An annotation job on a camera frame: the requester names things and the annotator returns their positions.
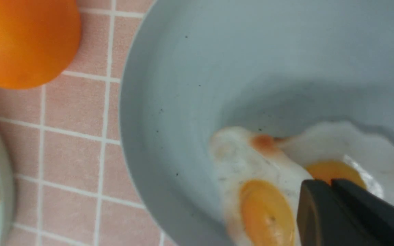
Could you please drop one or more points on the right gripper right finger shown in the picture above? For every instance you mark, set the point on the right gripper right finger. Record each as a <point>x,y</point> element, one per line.
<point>375,215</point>

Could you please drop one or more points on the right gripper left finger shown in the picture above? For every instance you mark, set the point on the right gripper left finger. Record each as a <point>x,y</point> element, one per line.
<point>323,221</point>

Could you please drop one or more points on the fried egg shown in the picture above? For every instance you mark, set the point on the fried egg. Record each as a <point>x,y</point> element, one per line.
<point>259,188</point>
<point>341,150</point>

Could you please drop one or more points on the grey blue plate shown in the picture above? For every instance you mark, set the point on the grey blue plate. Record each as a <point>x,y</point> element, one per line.
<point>276,66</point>

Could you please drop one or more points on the orange fruit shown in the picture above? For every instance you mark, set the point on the orange fruit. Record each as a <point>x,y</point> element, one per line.
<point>38,40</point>

